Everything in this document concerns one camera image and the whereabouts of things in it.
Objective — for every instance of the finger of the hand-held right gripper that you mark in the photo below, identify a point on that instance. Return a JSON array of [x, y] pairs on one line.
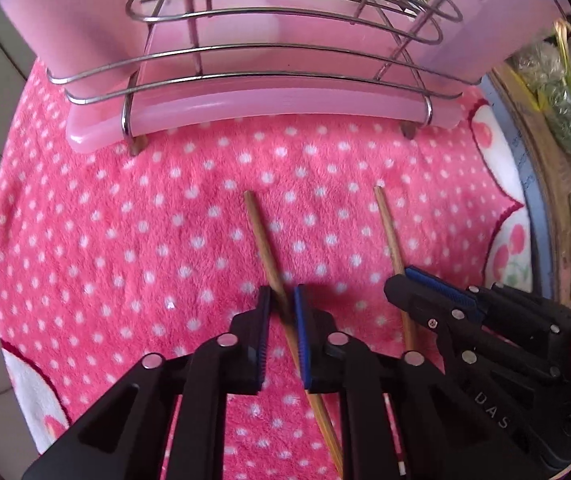
[[415, 297], [445, 287]]

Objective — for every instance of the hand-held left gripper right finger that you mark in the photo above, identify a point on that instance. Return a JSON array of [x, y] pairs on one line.
[[304, 340]]

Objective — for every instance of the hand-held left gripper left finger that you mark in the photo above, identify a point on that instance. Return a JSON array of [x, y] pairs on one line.
[[264, 335]]

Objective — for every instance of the bag of green vegetables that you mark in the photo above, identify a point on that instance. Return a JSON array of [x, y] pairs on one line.
[[555, 100]]

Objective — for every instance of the pink polka dot blanket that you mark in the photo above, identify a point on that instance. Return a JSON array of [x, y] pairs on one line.
[[115, 235]]

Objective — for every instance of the wooden side table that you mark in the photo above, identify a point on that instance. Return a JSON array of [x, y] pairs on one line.
[[563, 240]]

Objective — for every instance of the pink dish drying rack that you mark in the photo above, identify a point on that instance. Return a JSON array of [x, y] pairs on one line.
[[265, 105]]

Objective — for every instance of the wooden chopstick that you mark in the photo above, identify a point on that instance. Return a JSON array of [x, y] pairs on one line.
[[388, 230], [260, 230]]

